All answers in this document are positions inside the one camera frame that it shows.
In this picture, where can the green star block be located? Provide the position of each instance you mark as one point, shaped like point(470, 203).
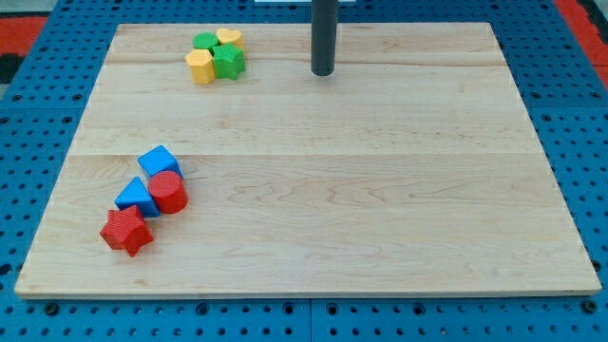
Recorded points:
point(228, 61)

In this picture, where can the yellow hexagon block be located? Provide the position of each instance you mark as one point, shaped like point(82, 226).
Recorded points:
point(201, 65)

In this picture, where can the red star block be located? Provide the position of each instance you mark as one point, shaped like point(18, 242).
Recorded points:
point(126, 229)

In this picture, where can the light wooden board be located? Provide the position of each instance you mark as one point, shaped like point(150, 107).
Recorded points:
point(414, 170)

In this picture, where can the red cylinder block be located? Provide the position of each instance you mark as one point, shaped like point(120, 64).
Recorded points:
point(168, 192)

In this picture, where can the blue cube block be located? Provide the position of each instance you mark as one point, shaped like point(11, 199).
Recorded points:
point(157, 160)

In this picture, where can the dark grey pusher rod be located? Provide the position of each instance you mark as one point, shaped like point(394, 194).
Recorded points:
point(323, 40)

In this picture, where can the yellow heart block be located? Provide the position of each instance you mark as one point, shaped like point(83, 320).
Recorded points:
point(233, 37)

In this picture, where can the green cylinder block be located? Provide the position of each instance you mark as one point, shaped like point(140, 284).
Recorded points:
point(205, 41)

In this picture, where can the blue triangle block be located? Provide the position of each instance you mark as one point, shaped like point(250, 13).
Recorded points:
point(136, 194)

